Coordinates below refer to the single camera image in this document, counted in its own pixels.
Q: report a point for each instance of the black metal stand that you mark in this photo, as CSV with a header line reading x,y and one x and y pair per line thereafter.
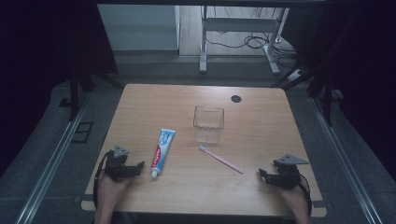
x,y
73,99
327,102

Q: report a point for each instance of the pink toothbrush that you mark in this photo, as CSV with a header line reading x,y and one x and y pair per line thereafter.
x,y
222,160

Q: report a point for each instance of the person's left hand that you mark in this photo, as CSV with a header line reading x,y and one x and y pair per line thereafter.
x,y
109,191

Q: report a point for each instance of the dark curtain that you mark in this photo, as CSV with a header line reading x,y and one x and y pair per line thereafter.
x,y
367,62
37,62

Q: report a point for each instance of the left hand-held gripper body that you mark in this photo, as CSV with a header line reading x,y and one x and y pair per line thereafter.
x,y
116,166

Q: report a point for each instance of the metal floor rail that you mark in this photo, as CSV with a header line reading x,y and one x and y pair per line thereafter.
x,y
345,165
53,165

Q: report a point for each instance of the clear plastic cup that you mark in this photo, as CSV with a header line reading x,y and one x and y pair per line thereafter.
x,y
208,124

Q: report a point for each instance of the white power strip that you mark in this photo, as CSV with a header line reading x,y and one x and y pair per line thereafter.
x,y
295,74

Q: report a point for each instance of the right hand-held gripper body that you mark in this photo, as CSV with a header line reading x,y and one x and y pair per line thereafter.
x,y
286,175

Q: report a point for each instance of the small black floor plate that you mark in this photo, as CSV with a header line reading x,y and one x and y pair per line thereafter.
x,y
64,102

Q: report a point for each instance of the grey tape strip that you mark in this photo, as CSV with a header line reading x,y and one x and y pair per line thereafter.
x,y
84,198

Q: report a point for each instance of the person's right hand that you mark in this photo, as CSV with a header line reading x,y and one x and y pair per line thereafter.
x,y
294,199

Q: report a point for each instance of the white panel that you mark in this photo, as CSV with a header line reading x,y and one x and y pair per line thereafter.
x,y
138,28

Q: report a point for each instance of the black round table grommet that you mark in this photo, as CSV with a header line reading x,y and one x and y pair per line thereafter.
x,y
236,99

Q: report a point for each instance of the white desk frame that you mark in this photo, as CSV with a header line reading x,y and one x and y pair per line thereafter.
x,y
239,25

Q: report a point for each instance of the blue and white toothpaste tube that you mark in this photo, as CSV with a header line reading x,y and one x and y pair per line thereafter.
x,y
162,149

